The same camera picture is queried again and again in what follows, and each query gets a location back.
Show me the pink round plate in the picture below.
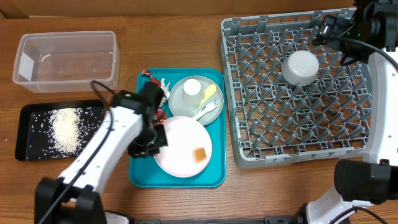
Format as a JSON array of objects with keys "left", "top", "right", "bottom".
[{"left": 155, "top": 116, "right": 213, "bottom": 178}]

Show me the orange food cube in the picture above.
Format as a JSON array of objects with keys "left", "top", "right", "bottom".
[{"left": 192, "top": 147, "right": 207, "bottom": 164}]

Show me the white napkin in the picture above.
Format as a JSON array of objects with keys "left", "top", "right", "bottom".
[{"left": 159, "top": 78, "right": 170, "bottom": 108}]

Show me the grey bowl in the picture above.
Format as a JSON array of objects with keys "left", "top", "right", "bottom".
[{"left": 281, "top": 50, "right": 320, "bottom": 86}]

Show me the small red candy wrapper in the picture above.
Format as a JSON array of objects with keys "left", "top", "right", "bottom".
[{"left": 141, "top": 69, "right": 161, "bottom": 86}]

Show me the red snack wrapper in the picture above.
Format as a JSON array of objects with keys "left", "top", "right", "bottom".
[{"left": 154, "top": 108, "right": 167, "bottom": 126}]

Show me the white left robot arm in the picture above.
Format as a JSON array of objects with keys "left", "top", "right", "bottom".
[{"left": 34, "top": 82, "right": 167, "bottom": 223}]

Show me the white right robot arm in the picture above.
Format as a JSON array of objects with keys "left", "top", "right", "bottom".
[{"left": 293, "top": 0, "right": 397, "bottom": 223}]

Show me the grey plastic dishwasher rack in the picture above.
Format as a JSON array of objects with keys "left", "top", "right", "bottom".
[{"left": 220, "top": 11, "right": 371, "bottom": 169}]

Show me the teal serving tray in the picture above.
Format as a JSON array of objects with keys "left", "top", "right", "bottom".
[{"left": 129, "top": 68, "right": 226, "bottom": 188}]

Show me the grey round plate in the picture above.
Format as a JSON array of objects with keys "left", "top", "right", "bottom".
[{"left": 169, "top": 75, "right": 224, "bottom": 125}]

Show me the white plastic cup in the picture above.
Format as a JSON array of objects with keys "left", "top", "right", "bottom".
[{"left": 182, "top": 78, "right": 202, "bottom": 106}]

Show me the white plastic fork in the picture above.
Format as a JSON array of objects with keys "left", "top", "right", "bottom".
[{"left": 192, "top": 101, "right": 220, "bottom": 120}]

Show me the grey plastic knife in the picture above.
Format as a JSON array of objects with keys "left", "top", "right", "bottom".
[{"left": 189, "top": 95, "right": 219, "bottom": 116}]

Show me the yellow plastic spoon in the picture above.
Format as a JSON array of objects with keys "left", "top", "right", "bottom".
[{"left": 200, "top": 84, "right": 216, "bottom": 106}]

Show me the black tray with rice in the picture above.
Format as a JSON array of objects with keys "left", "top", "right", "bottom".
[{"left": 15, "top": 100, "right": 104, "bottom": 161}]

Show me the clear plastic bin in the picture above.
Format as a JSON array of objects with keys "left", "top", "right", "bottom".
[{"left": 12, "top": 30, "right": 119, "bottom": 93}]

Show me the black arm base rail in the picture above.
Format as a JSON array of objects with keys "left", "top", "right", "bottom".
[{"left": 105, "top": 211, "right": 299, "bottom": 224}]

